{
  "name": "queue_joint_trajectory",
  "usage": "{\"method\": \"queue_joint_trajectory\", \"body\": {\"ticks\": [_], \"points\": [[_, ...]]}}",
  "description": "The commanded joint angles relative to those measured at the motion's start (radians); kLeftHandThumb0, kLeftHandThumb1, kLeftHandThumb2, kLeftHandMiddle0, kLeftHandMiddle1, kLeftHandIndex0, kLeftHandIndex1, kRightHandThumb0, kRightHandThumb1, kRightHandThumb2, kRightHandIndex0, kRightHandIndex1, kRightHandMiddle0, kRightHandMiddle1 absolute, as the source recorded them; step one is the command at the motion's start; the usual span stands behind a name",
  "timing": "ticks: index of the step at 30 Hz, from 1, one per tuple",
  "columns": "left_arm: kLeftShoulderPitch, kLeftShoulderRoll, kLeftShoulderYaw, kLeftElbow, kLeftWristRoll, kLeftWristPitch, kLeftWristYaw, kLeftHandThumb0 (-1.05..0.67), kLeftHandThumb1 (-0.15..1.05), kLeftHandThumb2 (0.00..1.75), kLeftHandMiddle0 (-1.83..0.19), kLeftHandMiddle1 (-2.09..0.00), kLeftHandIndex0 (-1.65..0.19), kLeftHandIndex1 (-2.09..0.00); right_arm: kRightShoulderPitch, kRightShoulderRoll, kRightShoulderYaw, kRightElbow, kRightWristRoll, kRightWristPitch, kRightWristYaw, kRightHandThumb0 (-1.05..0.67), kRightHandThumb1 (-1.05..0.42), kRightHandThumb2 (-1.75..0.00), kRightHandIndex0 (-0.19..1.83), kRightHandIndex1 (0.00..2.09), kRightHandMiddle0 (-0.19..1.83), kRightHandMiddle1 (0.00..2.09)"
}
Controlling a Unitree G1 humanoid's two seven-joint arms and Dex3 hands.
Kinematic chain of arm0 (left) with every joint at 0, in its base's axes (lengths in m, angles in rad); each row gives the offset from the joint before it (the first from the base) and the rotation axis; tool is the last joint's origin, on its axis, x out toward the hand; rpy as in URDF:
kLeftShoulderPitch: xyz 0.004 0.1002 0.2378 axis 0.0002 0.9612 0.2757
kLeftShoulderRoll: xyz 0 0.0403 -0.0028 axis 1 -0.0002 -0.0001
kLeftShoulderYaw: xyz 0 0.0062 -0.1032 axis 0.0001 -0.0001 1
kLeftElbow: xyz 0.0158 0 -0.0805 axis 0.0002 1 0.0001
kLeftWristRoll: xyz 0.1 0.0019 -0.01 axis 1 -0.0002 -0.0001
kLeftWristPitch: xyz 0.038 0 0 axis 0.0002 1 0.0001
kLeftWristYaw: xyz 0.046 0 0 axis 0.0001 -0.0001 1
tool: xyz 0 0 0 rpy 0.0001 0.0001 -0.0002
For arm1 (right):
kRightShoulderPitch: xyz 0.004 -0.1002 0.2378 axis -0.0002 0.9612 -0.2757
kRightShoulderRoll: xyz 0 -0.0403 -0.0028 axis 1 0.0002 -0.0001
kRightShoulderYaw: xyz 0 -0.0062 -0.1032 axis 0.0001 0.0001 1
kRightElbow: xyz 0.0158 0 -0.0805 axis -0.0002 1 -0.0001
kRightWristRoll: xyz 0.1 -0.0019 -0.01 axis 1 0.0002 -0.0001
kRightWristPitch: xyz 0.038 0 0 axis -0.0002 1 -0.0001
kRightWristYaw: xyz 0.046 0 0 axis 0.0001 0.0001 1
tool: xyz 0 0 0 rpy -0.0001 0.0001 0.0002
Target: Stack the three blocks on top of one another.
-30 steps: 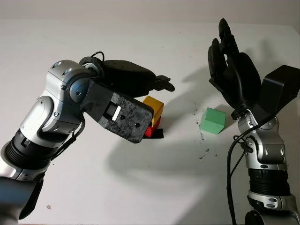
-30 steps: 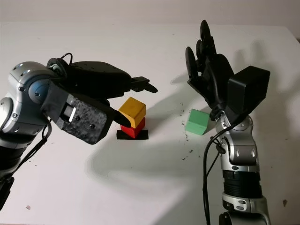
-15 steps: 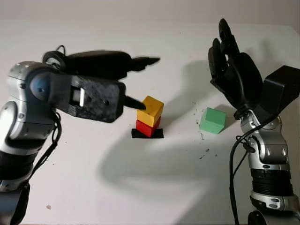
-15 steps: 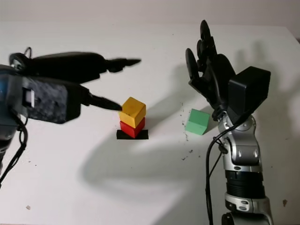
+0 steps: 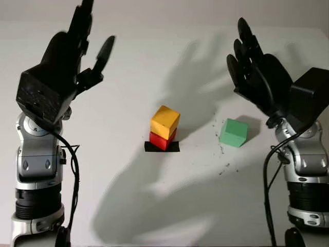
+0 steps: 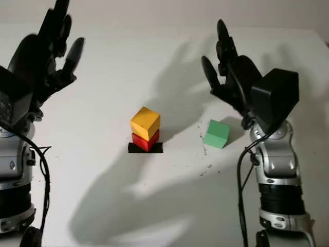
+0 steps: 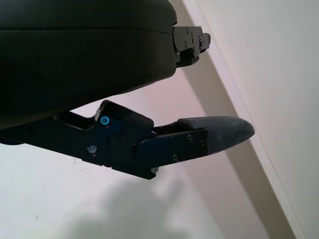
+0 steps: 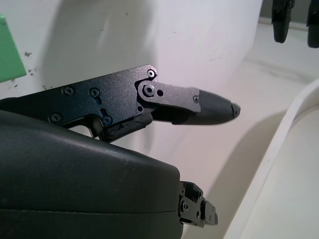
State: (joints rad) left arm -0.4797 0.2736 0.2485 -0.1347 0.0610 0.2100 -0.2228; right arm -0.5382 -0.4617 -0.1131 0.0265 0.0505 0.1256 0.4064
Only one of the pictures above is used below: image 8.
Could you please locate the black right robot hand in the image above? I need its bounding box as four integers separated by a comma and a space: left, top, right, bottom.
0, 64, 242, 239

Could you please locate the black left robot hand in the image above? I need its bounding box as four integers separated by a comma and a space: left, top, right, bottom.
271, 0, 319, 49

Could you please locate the green block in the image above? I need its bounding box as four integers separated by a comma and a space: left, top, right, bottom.
0, 14, 27, 83

